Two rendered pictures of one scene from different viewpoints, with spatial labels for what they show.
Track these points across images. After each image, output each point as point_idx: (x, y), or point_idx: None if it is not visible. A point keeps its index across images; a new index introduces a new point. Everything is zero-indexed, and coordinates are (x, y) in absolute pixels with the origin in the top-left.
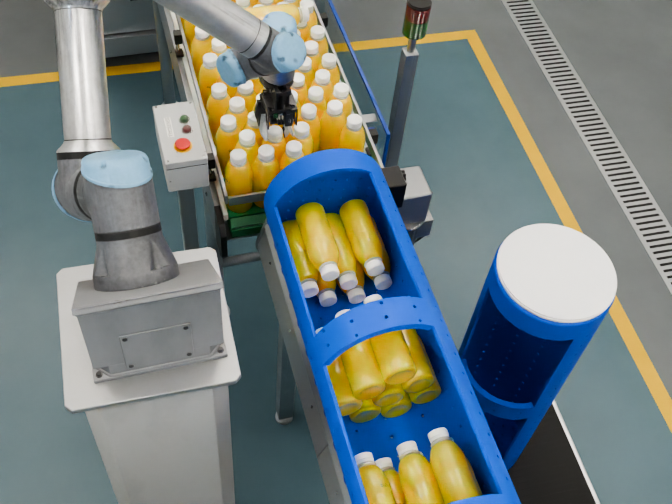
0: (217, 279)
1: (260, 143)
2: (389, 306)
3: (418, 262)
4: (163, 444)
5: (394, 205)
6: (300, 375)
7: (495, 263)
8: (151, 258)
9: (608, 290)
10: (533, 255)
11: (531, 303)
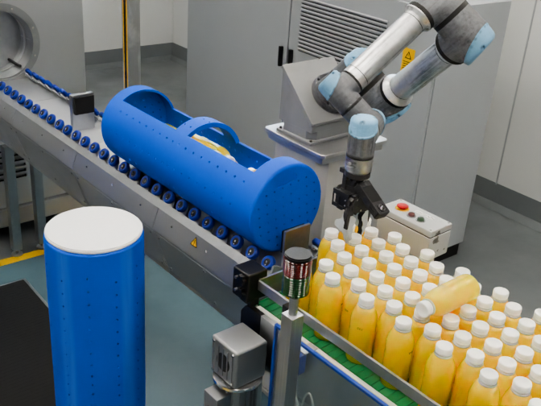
0: (287, 69)
1: None
2: (204, 121)
3: (197, 159)
4: None
5: (229, 176)
6: None
7: (142, 228)
8: (323, 75)
9: (51, 224)
10: (114, 230)
11: (111, 209)
